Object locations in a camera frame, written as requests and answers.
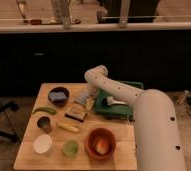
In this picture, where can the brown black block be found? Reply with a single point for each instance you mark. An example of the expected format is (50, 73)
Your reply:
(75, 113)

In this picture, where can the white cup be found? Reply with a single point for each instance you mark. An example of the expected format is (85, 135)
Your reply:
(43, 144)

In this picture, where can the black office chair base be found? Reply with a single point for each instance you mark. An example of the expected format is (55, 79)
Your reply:
(6, 128)

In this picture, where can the small metal cup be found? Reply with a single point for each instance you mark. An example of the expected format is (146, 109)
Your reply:
(44, 124)

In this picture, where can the green plastic tray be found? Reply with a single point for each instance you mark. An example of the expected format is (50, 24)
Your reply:
(111, 111)

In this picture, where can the dark brown bowl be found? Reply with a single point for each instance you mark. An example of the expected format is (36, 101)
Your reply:
(59, 89)

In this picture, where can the green cup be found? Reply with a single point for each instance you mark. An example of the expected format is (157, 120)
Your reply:
(70, 148)

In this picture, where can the orange bowl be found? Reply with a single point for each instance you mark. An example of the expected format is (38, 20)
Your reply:
(95, 134)

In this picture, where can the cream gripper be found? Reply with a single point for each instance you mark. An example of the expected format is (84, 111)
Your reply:
(90, 98)

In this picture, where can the blue sponge in bowl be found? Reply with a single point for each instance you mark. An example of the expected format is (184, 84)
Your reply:
(57, 96)

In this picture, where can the wooden folding table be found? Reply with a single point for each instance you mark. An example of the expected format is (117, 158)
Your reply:
(27, 159)

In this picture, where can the orange fruit in bowl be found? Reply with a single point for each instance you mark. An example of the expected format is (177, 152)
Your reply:
(101, 146)

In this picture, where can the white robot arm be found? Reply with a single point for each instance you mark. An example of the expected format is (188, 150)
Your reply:
(157, 138)

